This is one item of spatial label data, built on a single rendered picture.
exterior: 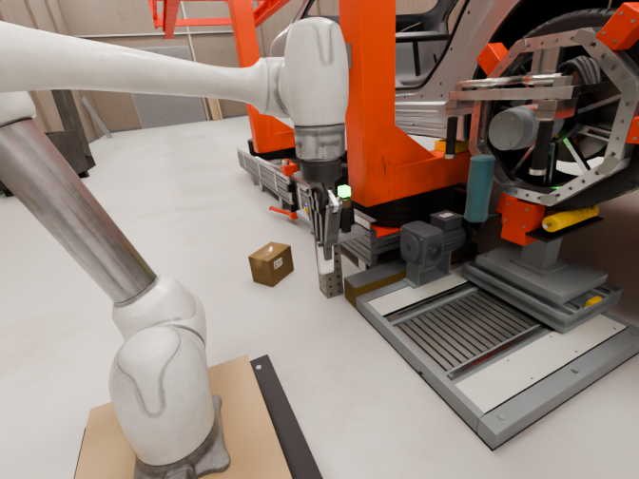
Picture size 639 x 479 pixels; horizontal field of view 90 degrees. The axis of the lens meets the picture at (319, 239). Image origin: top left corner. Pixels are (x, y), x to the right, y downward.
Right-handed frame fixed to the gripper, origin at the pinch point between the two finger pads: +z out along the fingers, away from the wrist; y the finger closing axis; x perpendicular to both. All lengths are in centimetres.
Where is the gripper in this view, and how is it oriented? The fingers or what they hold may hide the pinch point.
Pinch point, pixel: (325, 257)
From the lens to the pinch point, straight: 66.5
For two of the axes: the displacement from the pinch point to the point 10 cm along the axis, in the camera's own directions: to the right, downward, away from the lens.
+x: 9.3, -1.9, 3.3
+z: 0.5, 9.1, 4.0
